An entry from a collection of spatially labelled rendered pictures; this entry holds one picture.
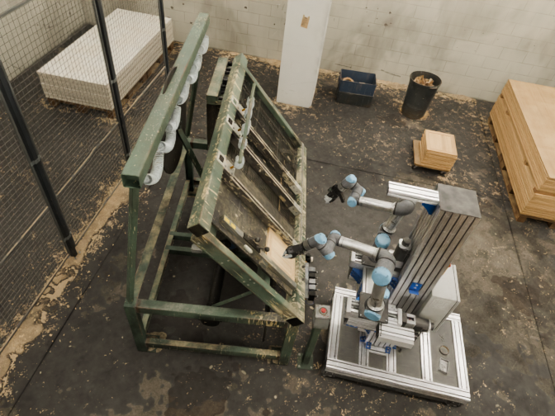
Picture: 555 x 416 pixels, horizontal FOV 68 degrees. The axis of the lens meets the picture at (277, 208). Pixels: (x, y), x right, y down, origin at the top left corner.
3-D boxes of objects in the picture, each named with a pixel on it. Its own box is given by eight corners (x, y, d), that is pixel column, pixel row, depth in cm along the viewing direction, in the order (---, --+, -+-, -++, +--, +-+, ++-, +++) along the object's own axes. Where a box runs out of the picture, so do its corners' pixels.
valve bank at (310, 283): (315, 312, 356) (320, 297, 339) (299, 310, 355) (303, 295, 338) (315, 265, 391) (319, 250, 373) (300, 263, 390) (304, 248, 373)
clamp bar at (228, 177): (293, 256, 356) (317, 248, 346) (205, 165, 287) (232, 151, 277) (293, 247, 363) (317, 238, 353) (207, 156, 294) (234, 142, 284)
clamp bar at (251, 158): (295, 217, 388) (317, 209, 378) (215, 127, 319) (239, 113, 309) (295, 210, 395) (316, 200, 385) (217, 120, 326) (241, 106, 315)
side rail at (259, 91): (292, 149, 465) (301, 145, 460) (234, 72, 401) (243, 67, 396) (292, 145, 470) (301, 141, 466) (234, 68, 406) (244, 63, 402)
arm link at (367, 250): (401, 248, 268) (331, 225, 285) (396, 261, 261) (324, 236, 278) (398, 260, 276) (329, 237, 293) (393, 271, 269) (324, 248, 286)
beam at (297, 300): (292, 327, 325) (305, 323, 320) (284, 320, 318) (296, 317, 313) (298, 152, 478) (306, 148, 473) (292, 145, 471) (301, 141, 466)
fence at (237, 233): (291, 290, 333) (296, 289, 331) (219, 221, 277) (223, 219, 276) (292, 285, 336) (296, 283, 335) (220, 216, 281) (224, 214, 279)
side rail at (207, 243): (284, 319, 318) (296, 316, 313) (189, 240, 254) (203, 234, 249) (285, 313, 322) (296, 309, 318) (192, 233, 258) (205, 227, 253)
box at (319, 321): (326, 329, 326) (331, 319, 313) (311, 328, 326) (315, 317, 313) (326, 316, 334) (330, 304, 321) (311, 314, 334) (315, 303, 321)
